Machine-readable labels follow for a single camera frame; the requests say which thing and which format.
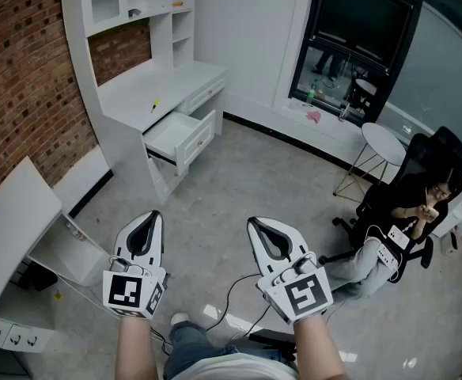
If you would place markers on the white drawer unit with hooks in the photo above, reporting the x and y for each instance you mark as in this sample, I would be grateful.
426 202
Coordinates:
15 333

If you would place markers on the green bottle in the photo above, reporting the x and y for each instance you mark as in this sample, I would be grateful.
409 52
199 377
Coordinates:
311 93

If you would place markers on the person's right forearm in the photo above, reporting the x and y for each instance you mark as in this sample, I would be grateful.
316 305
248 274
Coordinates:
318 350

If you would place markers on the white plain desk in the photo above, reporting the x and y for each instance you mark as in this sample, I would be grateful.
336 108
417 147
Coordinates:
13 216

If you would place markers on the small yellow floor object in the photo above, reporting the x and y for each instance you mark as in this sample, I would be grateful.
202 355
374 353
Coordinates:
59 295

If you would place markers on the yellow black screwdriver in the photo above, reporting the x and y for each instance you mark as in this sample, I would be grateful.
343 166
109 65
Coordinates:
154 105

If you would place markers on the black office chair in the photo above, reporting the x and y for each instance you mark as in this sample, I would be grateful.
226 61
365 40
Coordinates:
440 153

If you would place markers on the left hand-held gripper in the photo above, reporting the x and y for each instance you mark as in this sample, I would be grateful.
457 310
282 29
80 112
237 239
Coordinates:
125 291

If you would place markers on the white closed drawer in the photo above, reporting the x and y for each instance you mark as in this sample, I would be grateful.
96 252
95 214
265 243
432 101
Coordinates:
205 92

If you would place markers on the black chair base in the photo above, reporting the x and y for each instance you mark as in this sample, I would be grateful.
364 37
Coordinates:
272 343

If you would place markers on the pink cloth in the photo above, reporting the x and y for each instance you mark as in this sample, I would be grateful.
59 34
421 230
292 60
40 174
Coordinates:
314 116

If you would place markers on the clear cup with pink base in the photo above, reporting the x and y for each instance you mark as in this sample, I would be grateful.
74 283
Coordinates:
342 112

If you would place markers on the white power strip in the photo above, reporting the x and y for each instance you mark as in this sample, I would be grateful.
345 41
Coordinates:
387 254

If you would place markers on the black framed window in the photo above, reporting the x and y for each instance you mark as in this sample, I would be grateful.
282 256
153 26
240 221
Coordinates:
357 26

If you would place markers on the black box under desk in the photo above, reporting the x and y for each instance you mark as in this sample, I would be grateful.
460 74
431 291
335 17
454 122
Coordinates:
37 277

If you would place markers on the person's jeans leg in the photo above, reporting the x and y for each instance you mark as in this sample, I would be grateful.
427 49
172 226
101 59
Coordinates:
191 350

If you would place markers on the white desk with hutch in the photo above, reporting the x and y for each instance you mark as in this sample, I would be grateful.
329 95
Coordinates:
144 93

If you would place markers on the person's white shoe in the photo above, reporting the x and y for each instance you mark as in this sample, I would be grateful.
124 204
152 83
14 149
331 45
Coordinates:
179 318

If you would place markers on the person's left forearm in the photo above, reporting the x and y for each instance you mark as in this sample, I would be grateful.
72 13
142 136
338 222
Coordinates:
134 350

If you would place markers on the person's white shirt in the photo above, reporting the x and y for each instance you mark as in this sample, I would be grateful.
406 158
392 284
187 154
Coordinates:
239 368

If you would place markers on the grey object on shelf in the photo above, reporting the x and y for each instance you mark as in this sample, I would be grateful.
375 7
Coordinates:
134 12

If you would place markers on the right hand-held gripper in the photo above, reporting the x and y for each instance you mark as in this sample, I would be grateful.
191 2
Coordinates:
298 291

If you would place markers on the white drawer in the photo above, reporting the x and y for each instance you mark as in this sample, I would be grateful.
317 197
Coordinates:
205 92
179 137

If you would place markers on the round white side table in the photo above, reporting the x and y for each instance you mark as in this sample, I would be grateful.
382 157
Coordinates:
383 145

